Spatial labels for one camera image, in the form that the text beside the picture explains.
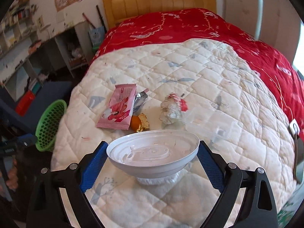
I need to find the dark stick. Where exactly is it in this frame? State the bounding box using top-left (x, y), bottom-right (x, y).
top-left (96, 5), bottom-right (107, 32)

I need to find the white plastic cup lid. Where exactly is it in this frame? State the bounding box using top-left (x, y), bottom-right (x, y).
top-left (106, 129), bottom-right (200, 186)

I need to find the green plastic mesh basket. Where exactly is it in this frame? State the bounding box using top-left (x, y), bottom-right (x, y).
top-left (35, 99), bottom-right (67, 152)

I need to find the silver foil wrapper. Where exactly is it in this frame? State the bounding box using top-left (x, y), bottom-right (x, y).
top-left (132, 88), bottom-right (150, 113)

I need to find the wooden bed headboard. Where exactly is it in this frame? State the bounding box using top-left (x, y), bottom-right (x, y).
top-left (102, 0), bottom-right (217, 29)

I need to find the window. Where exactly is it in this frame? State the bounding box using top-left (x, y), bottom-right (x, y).
top-left (293, 21), bottom-right (304, 74)

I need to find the red box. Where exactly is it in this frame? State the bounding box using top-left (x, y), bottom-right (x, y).
top-left (15, 90), bottom-right (36, 117)

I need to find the white wardrobe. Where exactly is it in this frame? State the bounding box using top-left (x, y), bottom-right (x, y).
top-left (223, 0), bottom-right (264, 41)

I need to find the pink snack wrapper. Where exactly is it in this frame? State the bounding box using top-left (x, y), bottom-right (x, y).
top-left (97, 84), bottom-right (137, 130)

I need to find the clear plastic box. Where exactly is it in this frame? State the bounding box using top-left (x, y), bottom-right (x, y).
top-left (183, 107), bottom-right (238, 143)

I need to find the red patterned blanket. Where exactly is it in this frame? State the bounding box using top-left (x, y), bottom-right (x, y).
top-left (89, 8), bottom-right (304, 133)

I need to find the wall bookshelf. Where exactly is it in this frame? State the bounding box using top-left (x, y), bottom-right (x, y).
top-left (0, 0), bottom-right (38, 57)

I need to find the white desk with shelves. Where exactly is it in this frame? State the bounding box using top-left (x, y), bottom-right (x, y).
top-left (0, 20), bottom-right (92, 95)

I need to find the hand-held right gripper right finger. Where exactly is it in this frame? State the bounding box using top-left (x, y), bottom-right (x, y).
top-left (197, 141), bottom-right (278, 228)

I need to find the orange gold foil wrapper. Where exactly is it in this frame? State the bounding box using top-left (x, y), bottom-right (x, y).
top-left (130, 113), bottom-right (150, 133)

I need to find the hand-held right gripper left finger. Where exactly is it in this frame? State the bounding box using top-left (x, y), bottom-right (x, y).
top-left (26, 141), bottom-right (108, 228)

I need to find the crumpled white red wrapper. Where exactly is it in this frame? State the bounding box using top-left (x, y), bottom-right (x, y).
top-left (159, 93), bottom-right (188, 125)

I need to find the white quilted mat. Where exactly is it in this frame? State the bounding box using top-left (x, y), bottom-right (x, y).
top-left (51, 39), bottom-right (297, 228)

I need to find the blue gift bag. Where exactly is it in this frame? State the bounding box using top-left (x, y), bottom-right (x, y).
top-left (88, 26), bottom-right (106, 48)

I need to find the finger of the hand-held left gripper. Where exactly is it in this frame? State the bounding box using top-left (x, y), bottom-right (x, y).
top-left (0, 134), bottom-right (38, 157)

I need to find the blue chair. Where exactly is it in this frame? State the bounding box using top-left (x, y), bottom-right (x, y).
top-left (0, 81), bottom-right (73, 133)

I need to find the red stick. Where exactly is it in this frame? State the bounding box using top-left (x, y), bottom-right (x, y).
top-left (82, 13), bottom-right (97, 29)

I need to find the green patterned cloth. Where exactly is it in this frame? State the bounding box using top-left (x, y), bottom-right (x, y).
top-left (278, 195), bottom-right (301, 228)

